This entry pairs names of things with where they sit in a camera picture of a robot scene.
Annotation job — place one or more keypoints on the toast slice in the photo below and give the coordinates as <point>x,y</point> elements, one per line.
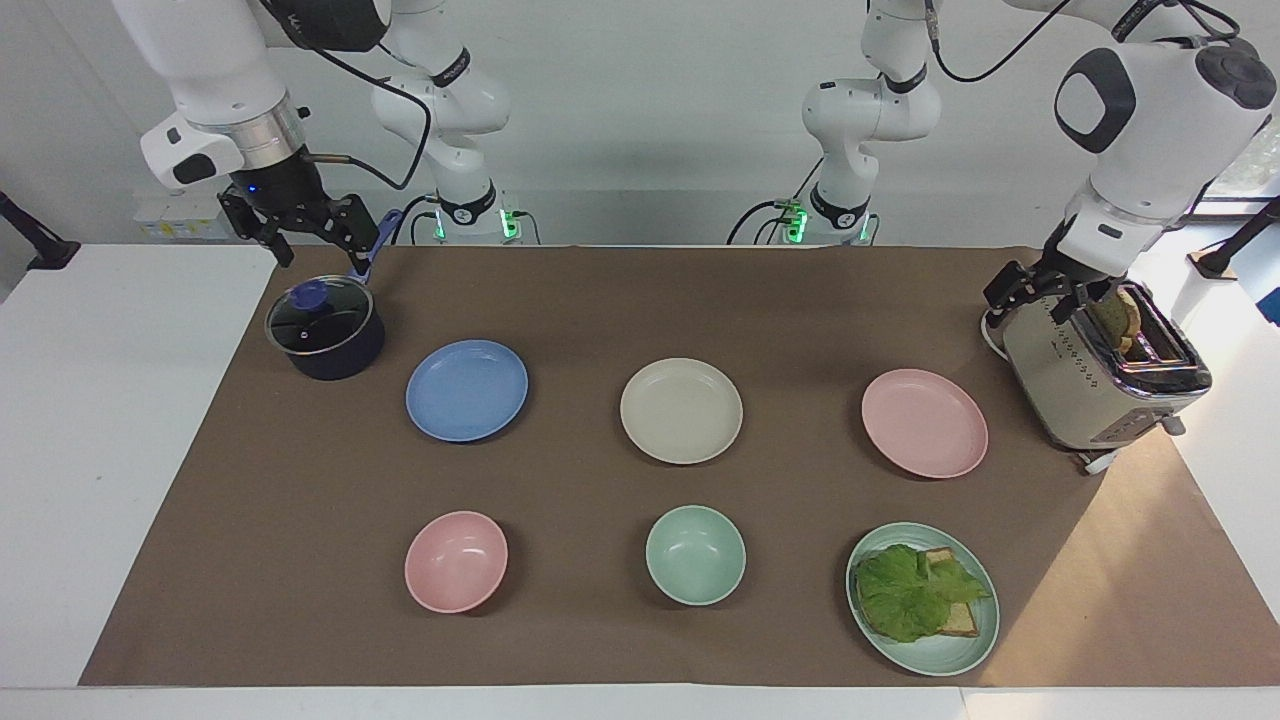
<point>1118,320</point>

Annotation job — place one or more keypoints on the green bowl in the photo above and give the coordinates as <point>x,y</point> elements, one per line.
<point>695,555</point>

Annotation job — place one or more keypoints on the green lettuce leaf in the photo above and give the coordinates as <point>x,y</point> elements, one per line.
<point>905,590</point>

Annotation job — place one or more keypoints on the beige plate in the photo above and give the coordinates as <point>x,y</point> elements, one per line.
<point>681,411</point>

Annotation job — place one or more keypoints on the glass lid with blue knob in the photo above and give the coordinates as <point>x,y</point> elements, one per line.
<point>330,320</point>

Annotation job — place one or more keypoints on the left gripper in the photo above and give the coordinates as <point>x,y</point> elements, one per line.
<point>1064,268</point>

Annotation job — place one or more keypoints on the dark blue pot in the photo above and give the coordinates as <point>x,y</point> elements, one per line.
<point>340,355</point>

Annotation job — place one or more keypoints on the pink bowl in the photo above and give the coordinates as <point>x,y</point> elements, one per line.
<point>456,561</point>

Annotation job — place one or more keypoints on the bread slice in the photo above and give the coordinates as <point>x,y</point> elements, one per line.
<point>962,620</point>

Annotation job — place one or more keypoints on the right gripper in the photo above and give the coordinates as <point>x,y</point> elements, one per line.
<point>280,190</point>

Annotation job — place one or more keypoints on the black stand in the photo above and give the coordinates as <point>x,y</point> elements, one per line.
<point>1235,245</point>
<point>45,248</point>

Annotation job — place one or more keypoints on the white power strip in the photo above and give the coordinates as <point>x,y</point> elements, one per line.
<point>175,218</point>

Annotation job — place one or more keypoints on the blue plate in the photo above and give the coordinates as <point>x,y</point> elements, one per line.
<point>466,390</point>

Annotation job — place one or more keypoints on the silver toaster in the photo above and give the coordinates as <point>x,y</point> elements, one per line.
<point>1080,390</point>

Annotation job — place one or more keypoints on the green plate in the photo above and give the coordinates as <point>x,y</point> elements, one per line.
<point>930,655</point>

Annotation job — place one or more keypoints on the pink plate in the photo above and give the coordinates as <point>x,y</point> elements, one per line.
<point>924,423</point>

